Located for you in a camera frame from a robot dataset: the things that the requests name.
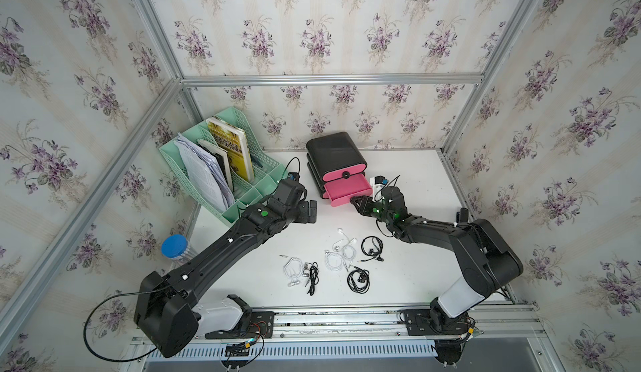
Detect green desk organizer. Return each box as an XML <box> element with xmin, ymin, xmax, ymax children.
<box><xmin>159</xmin><ymin>108</ymin><xmax>285</xmax><ymax>227</ymax></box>

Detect black earphones upper right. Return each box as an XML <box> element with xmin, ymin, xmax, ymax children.
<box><xmin>360</xmin><ymin>235</ymin><xmax>384</xmax><ymax>263</ymax></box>

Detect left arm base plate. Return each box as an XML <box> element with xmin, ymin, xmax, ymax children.
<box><xmin>199</xmin><ymin>295</ymin><xmax>275</xmax><ymax>340</ymax></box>

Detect black earphones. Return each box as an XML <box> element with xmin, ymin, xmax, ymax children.
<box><xmin>304</xmin><ymin>262</ymin><xmax>320</xmax><ymax>296</ymax></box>
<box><xmin>360</xmin><ymin>235</ymin><xmax>384</xmax><ymax>263</ymax></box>
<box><xmin>347</xmin><ymin>267</ymin><xmax>371</xmax><ymax>295</ymax></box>

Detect pink top drawer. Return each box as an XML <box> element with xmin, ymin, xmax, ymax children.
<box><xmin>322</xmin><ymin>163</ymin><xmax>367</xmax><ymax>182</ymax></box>

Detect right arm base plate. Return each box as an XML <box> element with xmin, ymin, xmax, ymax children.
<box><xmin>399</xmin><ymin>309</ymin><xmax>476</xmax><ymax>337</ymax></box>

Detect black earphones lower right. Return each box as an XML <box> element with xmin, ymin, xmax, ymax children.
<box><xmin>347</xmin><ymin>267</ymin><xmax>371</xmax><ymax>295</ymax></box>

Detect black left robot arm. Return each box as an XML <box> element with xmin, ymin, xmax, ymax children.
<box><xmin>134</xmin><ymin>178</ymin><xmax>316</xmax><ymax>358</ymax></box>

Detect yellow book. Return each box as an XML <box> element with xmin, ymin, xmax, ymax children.
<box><xmin>206</xmin><ymin>117</ymin><xmax>255</xmax><ymax>183</ymax></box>

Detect black drawer cabinet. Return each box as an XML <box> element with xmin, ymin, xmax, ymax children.
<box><xmin>305</xmin><ymin>132</ymin><xmax>367</xmax><ymax>202</ymax></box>

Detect black stapler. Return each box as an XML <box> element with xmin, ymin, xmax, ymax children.
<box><xmin>456</xmin><ymin>208</ymin><xmax>469</xmax><ymax>223</ymax></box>

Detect black white notebook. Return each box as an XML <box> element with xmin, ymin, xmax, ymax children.
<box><xmin>197</xmin><ymin>138</ymin><xmax>234</xmax><ymax>190</ymax></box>

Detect black earphones left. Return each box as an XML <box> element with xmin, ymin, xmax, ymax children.
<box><xmin>304</xmin><ymin>262</ymin><xmax>320</xmax><ymax>296</ymax></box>

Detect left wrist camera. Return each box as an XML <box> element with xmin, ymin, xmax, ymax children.
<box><xmin>272</xmin><ymin>173</ymin><xmax>307</xmax><ymax>209</ymax></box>

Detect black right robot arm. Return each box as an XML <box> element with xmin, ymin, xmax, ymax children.
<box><xmin>350</xmin><ymin>187</ymin><xmax>524</xmax><ymax>330</ymax></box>

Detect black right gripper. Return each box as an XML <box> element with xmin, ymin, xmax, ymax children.
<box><xmin>348</xmin><ymin>195</ymin><xmax>392</xmax><ymax>226</ymax></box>

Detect white paper stack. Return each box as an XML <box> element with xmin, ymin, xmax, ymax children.
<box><xmin>175</xmin><ymin>134</ymin><xmax>235</xmax><ymax>213</ymax></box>

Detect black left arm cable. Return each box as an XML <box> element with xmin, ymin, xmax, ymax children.
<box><xmin>82</xmin><ymin>289</ymin><xmax>161</xmax><ymax>364</ymax></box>

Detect white earphones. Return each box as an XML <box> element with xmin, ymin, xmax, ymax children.
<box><xmin>324</xmin><ymin>228</ymin><xmax>357</xmax><ymax>272</ymax></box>
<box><xmin>283</xmin><ymin>257</ymin><xmax>306</xmax><ymax>287</ymax></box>

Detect aluminium front rail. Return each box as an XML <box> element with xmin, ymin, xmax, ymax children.
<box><xmin>119</xmin><ymin>304</ymin><xmax>552</xmax><ymax>372</ymax></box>

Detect blue lid container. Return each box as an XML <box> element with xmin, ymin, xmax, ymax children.
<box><xmin>160</xmin><ymin>234</ymin><xmax>198</xmax><ymax>265</ymax></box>

